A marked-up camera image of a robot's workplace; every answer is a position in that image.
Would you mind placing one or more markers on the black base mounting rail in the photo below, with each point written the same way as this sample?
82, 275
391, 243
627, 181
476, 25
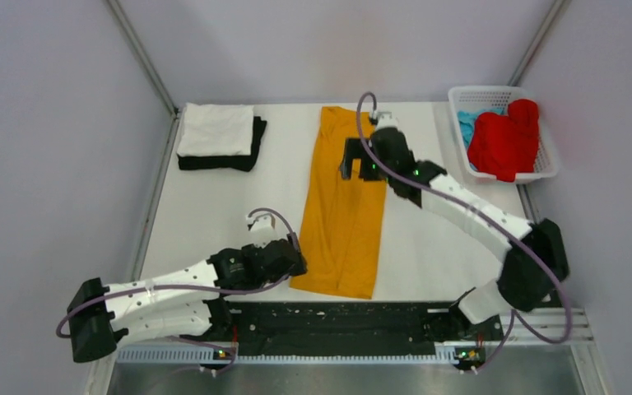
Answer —
342, 329

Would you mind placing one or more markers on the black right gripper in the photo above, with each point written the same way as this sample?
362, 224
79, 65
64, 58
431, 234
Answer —
353, 151

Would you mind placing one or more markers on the aluminium frame post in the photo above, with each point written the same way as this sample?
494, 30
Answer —
139, 52
551, 18

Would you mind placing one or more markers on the white slotted cable duct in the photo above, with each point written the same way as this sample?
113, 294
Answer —
196, 355

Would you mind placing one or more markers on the aluminium frame post left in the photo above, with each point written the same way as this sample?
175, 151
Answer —
139, 52

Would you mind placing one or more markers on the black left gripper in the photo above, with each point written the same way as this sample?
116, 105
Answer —
299, 267

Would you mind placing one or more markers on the aluminium frame post right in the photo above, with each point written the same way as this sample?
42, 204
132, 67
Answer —
551, 18

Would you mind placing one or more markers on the red t-shirt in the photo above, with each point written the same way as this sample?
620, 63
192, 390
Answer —
506, 145

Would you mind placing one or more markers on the light blue t-shirt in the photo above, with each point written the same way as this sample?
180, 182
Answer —
467, 122

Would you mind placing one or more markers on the yellow t-shirt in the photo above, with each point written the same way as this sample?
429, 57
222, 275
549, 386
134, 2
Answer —
340, 235

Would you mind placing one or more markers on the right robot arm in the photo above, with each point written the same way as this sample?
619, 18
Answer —
532, 254

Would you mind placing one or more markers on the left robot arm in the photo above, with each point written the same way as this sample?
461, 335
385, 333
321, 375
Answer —
192, 301

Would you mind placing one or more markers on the white folded t-shirt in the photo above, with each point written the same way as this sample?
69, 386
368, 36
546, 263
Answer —
215, 130

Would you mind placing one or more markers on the black folded t-shirt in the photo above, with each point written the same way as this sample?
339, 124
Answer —
244, 163

